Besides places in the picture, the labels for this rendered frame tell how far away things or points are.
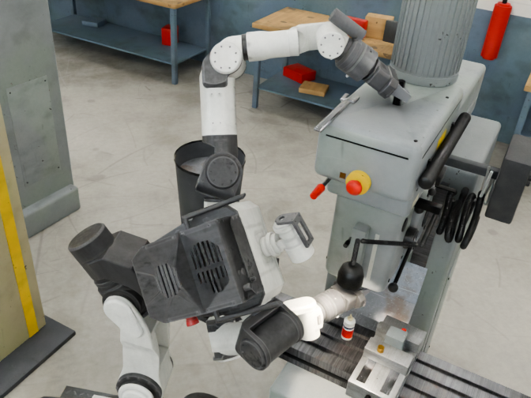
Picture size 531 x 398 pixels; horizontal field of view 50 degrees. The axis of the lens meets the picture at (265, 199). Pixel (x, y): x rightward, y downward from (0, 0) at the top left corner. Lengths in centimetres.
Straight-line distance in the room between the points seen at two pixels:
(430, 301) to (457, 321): 145
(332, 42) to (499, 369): 256
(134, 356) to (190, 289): 48
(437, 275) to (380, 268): 57
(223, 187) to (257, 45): 36
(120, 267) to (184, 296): 24
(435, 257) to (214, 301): 111
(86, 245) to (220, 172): 41
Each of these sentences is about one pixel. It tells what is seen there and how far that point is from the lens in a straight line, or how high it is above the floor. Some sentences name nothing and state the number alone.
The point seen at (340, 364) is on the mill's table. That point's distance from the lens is 203.
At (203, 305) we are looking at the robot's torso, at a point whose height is 156.
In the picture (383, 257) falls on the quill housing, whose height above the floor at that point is 146.
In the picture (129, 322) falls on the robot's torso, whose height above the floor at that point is 133.
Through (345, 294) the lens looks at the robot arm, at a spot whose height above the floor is 126.
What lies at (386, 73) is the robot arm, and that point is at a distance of 148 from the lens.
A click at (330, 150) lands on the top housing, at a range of 142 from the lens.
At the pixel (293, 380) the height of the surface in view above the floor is 89.
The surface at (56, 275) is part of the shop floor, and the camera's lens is 387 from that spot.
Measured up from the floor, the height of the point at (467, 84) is 176.
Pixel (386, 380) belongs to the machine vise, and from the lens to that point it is 193.
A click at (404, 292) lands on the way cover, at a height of 102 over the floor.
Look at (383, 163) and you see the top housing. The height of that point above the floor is 183.
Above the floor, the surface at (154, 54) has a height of 23.
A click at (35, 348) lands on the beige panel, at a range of 341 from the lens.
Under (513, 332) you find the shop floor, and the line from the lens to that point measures 385.
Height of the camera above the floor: 248
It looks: 34 degrees down
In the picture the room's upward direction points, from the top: 5 degrees clockwise
